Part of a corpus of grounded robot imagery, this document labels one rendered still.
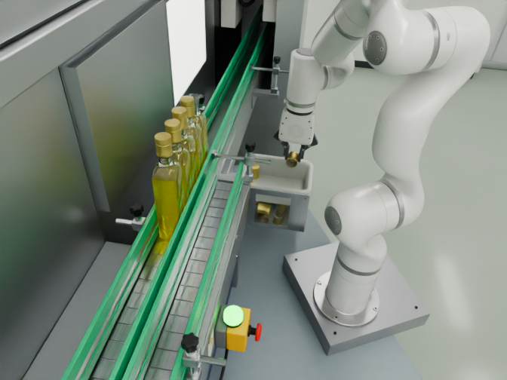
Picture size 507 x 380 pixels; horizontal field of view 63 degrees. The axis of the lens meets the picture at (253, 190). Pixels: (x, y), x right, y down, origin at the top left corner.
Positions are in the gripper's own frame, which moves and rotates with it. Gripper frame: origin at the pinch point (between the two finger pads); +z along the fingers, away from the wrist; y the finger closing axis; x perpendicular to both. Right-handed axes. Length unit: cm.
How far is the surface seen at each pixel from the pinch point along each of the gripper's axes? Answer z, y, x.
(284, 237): 33.5, 0.7, -2.5
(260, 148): 46, -23, 71
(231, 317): 7, -4, -57
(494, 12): 30, 147, 359
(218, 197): 4.0, -17.3, -22.7
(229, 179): 3.3, -16.4, -14.2
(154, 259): 5, -25, -48
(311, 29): 64, -28, 347
